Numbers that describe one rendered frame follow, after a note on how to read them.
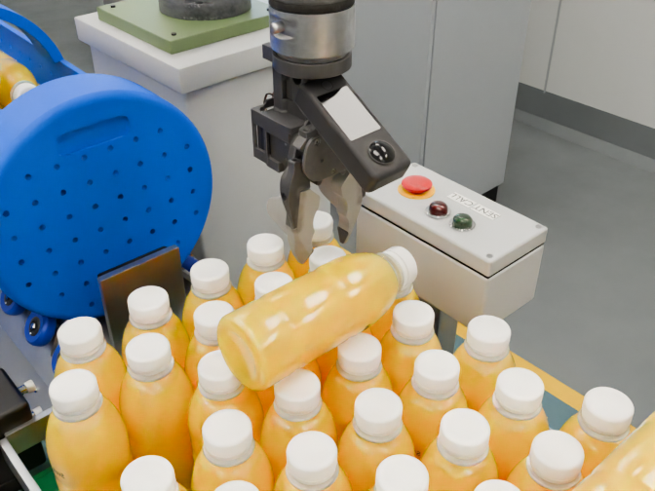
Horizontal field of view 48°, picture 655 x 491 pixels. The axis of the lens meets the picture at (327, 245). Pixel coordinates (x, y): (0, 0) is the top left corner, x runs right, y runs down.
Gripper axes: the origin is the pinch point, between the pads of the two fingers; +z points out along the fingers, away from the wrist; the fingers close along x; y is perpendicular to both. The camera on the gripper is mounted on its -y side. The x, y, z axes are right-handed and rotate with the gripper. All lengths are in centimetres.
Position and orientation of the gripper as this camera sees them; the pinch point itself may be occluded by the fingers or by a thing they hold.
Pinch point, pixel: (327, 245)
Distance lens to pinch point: 76.2
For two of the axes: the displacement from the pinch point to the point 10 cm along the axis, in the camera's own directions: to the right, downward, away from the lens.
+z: 0.0, 8.2, 5.7
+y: -6.6, -4.3, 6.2
